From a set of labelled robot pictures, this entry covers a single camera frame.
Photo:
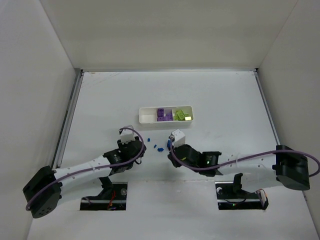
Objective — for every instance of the white three-compartment container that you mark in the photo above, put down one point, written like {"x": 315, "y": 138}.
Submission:
{"x": 148, "y": 117}

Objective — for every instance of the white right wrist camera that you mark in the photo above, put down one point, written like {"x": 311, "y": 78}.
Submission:
{"x": 178, "y": 138}

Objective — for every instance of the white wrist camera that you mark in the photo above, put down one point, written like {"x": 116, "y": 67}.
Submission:
{"x": 126, "y": 135}
{"x": 178, "y": 138}

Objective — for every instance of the purple curved studded lego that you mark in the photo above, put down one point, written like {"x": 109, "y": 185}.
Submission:
{"x": 160, "y": 113}

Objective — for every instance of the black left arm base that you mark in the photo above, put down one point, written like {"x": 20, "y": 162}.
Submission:
{"x": 112, "y": 197}

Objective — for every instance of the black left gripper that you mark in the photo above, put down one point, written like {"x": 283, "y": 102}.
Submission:
{"x": 135, "y": 146}

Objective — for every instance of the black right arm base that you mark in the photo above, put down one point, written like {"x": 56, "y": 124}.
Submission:
{"x": 231, "y": 196}

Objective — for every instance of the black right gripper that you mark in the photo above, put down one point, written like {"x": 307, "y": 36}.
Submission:
{"x": 176, "y": 155}

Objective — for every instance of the large blue curved lego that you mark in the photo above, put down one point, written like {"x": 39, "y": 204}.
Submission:
{"x": 169, "y": 143}

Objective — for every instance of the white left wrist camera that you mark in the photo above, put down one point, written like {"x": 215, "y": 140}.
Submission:
{"x": 126, "y": 135}

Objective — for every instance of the purple lego brick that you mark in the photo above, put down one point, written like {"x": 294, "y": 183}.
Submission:
{"x": 165, "y": 118}

